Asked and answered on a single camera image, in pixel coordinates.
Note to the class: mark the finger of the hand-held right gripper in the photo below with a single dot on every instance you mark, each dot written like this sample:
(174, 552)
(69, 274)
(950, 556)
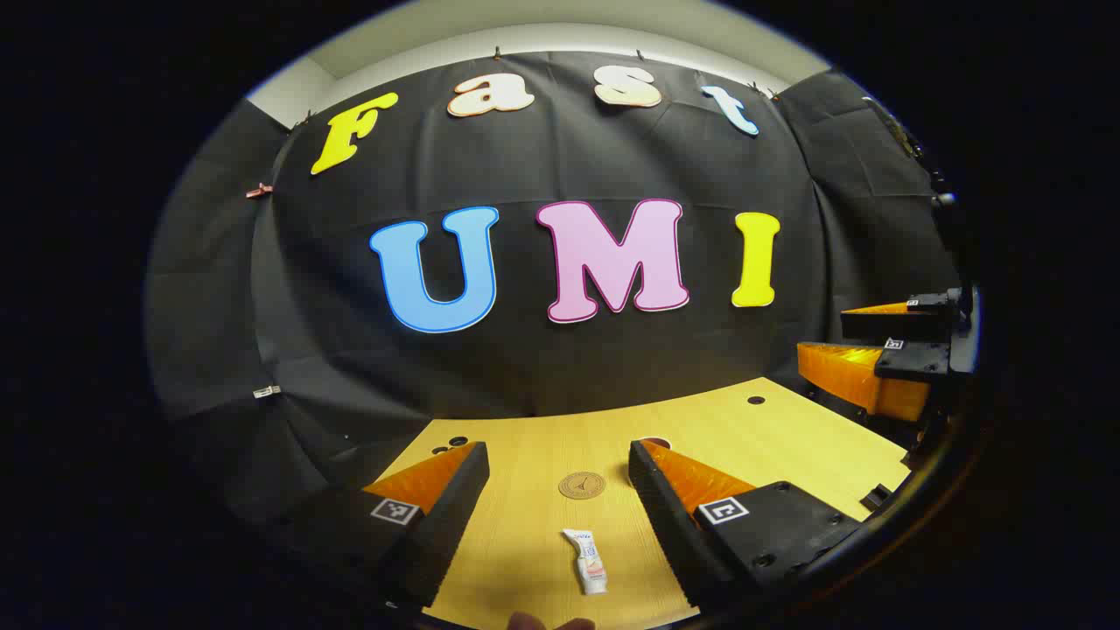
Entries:
(892, 325)
(910, 359)

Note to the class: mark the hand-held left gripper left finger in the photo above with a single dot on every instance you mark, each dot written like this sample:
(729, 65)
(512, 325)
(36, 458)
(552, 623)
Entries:
(455, 507)

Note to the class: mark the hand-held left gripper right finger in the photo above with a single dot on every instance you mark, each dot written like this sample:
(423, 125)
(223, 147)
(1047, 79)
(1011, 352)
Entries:
(665, 516)

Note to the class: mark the round cork coaster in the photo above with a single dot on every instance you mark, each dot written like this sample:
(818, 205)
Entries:
(582, 486)

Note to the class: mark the white toothpaste tube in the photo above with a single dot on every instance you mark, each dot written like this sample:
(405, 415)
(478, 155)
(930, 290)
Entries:
(591, 569)

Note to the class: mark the wooden desktop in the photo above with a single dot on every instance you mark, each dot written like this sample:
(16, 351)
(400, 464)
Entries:
(525, 525)

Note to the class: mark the black desk edge clamp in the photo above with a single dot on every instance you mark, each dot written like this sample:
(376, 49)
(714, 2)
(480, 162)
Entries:
(877, 498)

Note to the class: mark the black backdrop cloth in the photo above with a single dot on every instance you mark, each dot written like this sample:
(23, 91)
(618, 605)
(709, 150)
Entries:
(542, 367)

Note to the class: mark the silver metal clip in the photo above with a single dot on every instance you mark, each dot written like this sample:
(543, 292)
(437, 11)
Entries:
(267, 392)

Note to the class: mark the red metal clip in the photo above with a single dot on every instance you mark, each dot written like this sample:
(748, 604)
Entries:
(260, 191)

